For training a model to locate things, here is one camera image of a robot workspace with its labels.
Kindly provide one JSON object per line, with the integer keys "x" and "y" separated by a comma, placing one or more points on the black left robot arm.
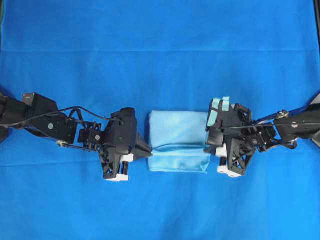
{"x": 41, "y": 117}

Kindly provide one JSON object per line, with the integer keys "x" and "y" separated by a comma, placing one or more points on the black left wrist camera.
{"x": 123, "y": 131}

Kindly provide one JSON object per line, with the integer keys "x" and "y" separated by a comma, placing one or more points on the dark blue table cloth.
{"x": 170, "y": 55}

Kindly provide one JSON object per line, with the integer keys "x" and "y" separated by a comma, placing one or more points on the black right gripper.
{"x": 243, "y": 138}

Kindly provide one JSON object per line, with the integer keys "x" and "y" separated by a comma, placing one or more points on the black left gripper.
{"x": 114, "y": 166}

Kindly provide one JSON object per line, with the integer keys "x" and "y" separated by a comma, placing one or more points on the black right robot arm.
{"x": 301, "y": 123}

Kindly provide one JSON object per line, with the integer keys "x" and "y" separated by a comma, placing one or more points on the light blue towel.
{"x": 178, "y": 141}

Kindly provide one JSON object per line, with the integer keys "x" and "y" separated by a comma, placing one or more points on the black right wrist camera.
{"x": 219, "y": 113}

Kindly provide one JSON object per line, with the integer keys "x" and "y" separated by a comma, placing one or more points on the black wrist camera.
{"x": 123, "y": 131}
{"x": 219, "y": 113}

